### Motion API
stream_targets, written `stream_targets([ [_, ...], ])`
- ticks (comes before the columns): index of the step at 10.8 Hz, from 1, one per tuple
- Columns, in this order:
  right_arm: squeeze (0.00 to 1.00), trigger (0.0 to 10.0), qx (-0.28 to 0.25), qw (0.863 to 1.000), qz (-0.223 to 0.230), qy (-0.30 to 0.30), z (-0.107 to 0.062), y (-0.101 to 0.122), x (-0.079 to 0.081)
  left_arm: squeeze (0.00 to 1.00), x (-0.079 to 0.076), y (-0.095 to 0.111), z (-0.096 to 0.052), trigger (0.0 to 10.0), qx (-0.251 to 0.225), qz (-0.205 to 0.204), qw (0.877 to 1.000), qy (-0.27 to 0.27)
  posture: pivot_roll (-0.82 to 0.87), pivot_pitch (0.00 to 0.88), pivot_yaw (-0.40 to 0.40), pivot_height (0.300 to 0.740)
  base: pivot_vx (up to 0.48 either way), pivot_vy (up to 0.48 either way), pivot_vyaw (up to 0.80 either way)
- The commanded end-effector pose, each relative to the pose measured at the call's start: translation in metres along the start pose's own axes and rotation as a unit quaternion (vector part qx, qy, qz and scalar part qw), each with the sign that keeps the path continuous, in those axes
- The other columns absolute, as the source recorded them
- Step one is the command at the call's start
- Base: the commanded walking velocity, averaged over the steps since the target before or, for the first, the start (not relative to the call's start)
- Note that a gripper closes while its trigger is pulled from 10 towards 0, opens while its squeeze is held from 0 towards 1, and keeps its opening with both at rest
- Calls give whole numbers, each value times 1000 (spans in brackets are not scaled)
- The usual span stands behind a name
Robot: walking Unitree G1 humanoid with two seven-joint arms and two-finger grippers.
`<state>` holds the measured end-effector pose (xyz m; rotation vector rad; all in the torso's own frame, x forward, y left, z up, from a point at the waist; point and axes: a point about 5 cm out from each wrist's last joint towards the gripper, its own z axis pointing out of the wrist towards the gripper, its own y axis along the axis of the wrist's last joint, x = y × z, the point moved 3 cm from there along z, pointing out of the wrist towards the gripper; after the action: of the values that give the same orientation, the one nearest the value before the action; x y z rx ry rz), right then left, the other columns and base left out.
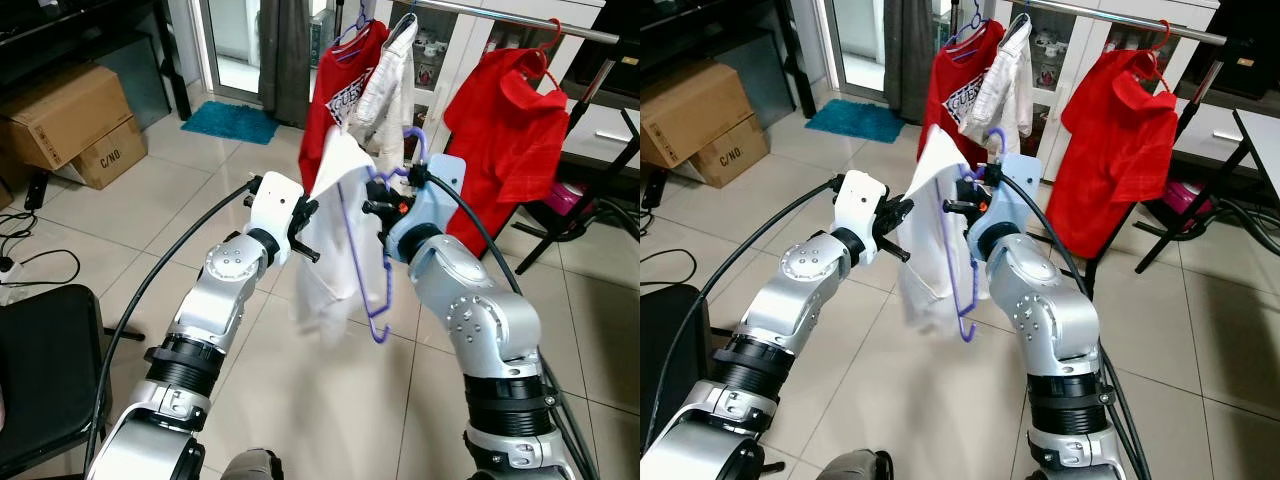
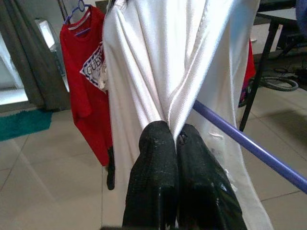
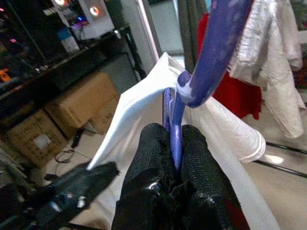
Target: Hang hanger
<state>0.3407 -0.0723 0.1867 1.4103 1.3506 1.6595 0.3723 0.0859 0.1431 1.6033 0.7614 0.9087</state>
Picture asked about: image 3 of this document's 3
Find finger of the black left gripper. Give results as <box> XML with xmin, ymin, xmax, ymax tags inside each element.
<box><xmin>35</xmin><ymin>184</ymin><xmax>106</xmax><ymax>223</ymax></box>
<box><xmin>47</xmin><ymin>162</ymin><xmax>120</xmax><ymax>197</ymax></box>

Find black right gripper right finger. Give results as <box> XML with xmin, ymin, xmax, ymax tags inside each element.
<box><xmin>172</xmin><ymin>124</ymin><xmax>250</xmax><ymax>230</ymax></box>

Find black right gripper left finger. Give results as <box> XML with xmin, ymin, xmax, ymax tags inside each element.
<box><xmin>111</xmin><ymin>122</ymin><xmax>175</xmax><ymax>230</ymax></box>

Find white shirt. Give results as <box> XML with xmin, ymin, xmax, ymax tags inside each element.
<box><xmin>85</xmin><ymin>51</ymin><xmax>281</xmax><ymax>230</ymax></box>

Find blue plastic hanger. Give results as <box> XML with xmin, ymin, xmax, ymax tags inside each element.
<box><xmin>162</xmin><ymin>0</ymin><xmax>254</xmax><ymax>179</ymax></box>

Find black power adapter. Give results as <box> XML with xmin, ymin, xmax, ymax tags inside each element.
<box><xmin>71</xmin><ymin>128</ymin><xmax>84</xmax><ymax>149</ymax></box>

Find printed cardboard box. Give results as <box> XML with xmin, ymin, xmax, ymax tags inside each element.
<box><xmin>87</xmin><ymin>105</ymin><xmax>118</xmax><ymax>135</ymax></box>

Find plain cardboard box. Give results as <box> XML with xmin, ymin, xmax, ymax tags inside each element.
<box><xmin>45</xmin><ymin>71</ymin><xmax>120</xmax><ymax>129</ymax></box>

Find red garment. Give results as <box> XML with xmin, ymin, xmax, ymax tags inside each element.
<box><xmin>196</xmin><ymin>13</ymin><xmax>262</xmax><ymax>121</ymax></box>

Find black desk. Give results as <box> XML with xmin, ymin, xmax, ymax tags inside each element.
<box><xmin>0</xmin><ymin>0</ymin><xmax>147</xmax><ymax>135</ymax></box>

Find white denim trousers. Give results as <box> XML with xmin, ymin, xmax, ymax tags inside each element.
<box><xmin>227</xmin><ymin>0</ymin><xmax>307</xmax><ymax>139</ymax></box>

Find dark grey curtain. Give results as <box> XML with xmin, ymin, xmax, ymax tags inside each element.
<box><xmin>177</xmin><ymin>0</ymin><xmax>213</xmax><ymax>74</ymax></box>

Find white computer case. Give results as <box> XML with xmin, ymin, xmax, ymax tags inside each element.
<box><xmin>50</xmin><ymin>0</ymin><xmax>116</xmax><ymax>40</ymax></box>

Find black floor cable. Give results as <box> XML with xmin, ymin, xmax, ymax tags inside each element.
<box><xmin>54</xmin><ymin>148</ymin><xmax>75</xmax><ymax>164</ymax></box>

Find white sliding door frame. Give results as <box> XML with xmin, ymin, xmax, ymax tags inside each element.
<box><xmin>119</xmin><ymin>0</ymin><xmax>185</xmax><ymax>77</ymax></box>

